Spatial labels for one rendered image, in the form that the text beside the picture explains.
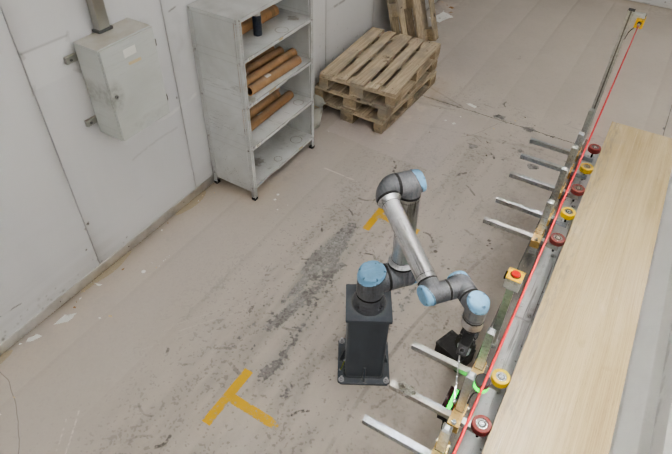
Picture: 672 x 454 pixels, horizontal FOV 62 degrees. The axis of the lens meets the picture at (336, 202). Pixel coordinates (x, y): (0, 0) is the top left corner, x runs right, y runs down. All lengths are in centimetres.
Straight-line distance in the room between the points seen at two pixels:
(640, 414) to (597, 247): 251
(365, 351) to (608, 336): 129
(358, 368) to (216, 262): 138
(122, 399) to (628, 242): 303
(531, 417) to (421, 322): 146
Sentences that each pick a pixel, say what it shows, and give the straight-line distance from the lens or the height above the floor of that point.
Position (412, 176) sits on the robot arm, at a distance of 263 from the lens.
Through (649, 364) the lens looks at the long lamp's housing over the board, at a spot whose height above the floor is 237.
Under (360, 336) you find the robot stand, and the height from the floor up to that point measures 44.
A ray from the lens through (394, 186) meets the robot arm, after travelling 258.
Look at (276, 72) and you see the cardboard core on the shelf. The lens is 443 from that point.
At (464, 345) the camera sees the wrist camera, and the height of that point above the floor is 110.
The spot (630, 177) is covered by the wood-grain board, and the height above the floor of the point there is 90.
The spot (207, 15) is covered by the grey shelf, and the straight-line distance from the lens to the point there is 401.
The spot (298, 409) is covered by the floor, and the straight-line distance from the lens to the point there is 349.
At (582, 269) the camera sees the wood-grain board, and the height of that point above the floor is 90.
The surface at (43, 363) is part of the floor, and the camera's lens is 403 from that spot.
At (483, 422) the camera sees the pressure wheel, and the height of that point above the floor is 91.
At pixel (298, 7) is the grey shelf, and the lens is 466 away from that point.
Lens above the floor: 308
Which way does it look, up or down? 42 degrees down
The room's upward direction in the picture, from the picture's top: 2 degrees clockwise
